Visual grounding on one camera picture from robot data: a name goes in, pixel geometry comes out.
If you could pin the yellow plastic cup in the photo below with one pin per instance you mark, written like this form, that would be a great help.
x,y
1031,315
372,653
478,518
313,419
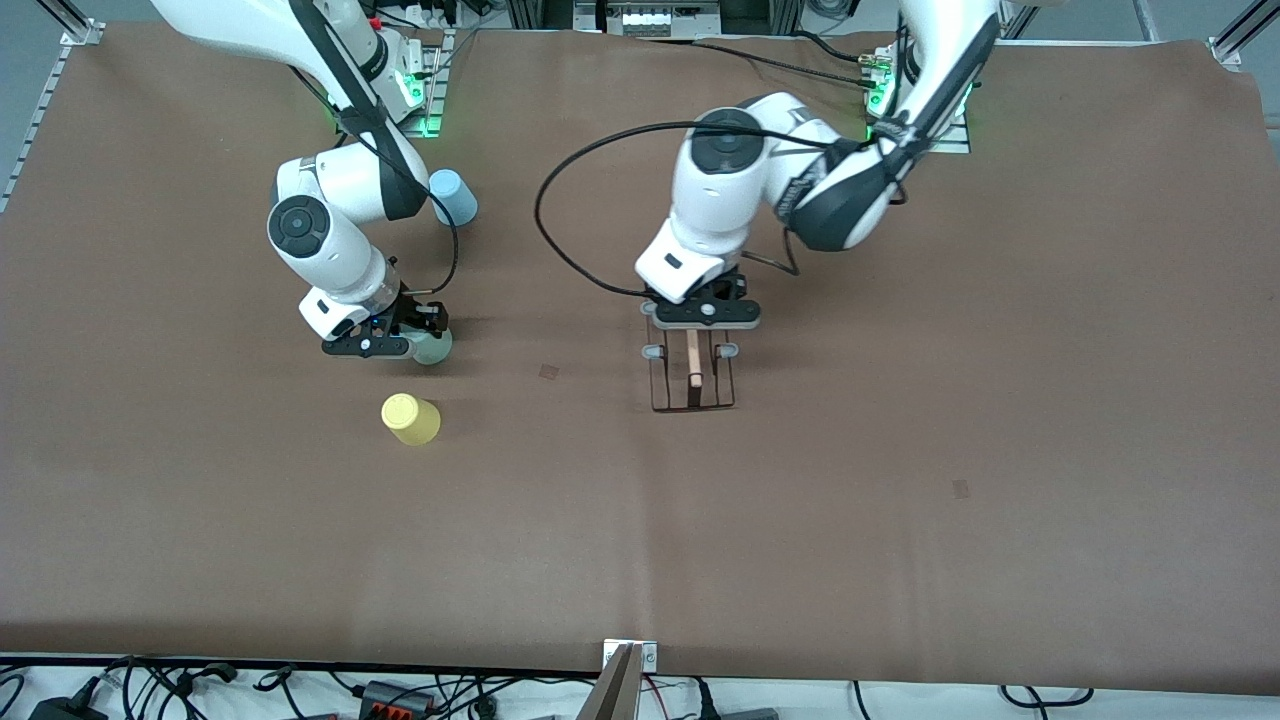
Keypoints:
x,y
410,420

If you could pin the aluminium strut with bracket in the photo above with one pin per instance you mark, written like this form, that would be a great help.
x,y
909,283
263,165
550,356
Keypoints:
x,y
1240,35

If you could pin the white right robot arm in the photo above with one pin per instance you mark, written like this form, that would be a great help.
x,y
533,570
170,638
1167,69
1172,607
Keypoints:
x,y
330,240

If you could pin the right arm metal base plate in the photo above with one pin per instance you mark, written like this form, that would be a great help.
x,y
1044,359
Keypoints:
x,y
435,100

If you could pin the grey box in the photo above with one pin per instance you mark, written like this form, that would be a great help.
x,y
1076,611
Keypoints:
x,y
745,714

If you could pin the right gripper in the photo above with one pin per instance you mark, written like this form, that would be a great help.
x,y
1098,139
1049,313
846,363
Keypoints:
x,y
411,311

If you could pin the black box with orange connectors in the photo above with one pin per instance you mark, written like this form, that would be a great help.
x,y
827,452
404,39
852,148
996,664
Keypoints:
x,y
395,698

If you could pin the aluminium frame strut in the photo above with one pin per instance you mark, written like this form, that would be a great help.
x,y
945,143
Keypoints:
x,y
62,12
1020,18

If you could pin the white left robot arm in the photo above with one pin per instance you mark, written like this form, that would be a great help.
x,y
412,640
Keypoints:
x,y
720,190

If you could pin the brown table cover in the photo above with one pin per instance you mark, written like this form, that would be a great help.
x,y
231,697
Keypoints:
x,y
700,500

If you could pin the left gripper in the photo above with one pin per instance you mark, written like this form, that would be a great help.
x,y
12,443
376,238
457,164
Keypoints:
x,y
727,289

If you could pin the white power strip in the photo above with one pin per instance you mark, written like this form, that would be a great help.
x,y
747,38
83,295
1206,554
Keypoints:
x,y
650,20

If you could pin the pale green plastic cup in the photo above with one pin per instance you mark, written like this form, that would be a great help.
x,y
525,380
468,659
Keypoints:
x,y
435,350

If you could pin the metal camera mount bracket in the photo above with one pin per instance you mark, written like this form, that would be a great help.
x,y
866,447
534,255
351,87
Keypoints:
x,y
615,690

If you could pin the light blue plastic cup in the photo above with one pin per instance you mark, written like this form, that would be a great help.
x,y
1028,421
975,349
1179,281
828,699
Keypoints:
x,y
458,205

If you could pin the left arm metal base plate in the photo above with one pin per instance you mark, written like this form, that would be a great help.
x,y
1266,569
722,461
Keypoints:
x,y
955,145

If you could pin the black power adapter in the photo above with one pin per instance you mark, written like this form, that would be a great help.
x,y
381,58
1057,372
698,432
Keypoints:
x,y
65,710

